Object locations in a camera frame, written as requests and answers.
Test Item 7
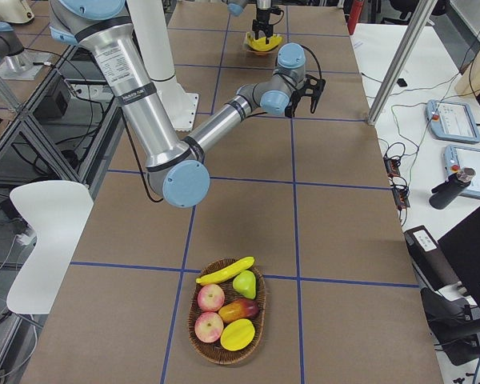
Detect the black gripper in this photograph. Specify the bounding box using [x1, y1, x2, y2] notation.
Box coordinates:
[252, 19, 274, 36]

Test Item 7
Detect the yellow banana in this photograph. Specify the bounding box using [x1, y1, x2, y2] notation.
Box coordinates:
[195, 256, 255, 286]
[245, 32, 283, 52]

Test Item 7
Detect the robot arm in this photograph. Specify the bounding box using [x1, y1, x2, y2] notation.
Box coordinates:
[50, 1, 307, 207]
[223, 0, 280, 38]

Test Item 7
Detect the grey square plate orange rim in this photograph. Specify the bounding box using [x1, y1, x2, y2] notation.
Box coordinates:
[242, 32, 283, 55]

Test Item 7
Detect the woven fruit basket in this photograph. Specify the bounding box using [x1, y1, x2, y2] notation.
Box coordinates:
[188, 266, 266, 365]

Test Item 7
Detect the upper teach pendant tablet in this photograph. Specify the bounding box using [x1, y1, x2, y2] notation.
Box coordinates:
[426, 100, 480, 144]

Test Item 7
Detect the teach pendant tablet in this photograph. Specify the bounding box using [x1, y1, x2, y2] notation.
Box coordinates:
[443, 145, 480, 200]
[426, 100, 480, 144]

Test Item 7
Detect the brown paper table mat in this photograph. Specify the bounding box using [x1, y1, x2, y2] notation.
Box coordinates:
[22, 6, 442, 383]

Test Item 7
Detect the green pear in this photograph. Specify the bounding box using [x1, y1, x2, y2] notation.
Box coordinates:
[233, 270, 257, 300]

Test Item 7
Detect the lower teach pendant tablet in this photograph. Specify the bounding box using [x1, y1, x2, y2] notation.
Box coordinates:
[443, 145, 480, 200]

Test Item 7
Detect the white chair back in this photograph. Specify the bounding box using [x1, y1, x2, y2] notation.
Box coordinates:
[6, 180, 94, 314]

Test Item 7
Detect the upper red apple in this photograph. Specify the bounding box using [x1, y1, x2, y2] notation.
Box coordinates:
[197, 283, 225, 312]

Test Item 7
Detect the red apple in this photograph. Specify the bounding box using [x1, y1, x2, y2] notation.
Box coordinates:
[194, 312, 224, 343]
[197, 283, 225, 312]

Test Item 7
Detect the red orange mango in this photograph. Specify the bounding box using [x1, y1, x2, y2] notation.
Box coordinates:
[218, 298, 259, 324]

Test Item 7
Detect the lower red apple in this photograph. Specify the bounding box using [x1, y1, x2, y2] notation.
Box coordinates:
[194, 312, 224, 343]

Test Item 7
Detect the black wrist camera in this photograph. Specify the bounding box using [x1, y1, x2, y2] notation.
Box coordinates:
[285, 74, 326, 118]

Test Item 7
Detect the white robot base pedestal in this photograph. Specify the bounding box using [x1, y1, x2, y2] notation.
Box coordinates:
[127, 0, 199, 131]

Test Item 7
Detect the aluminium frame post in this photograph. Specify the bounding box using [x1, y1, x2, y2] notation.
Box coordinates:
[366, 0, 436, 126]

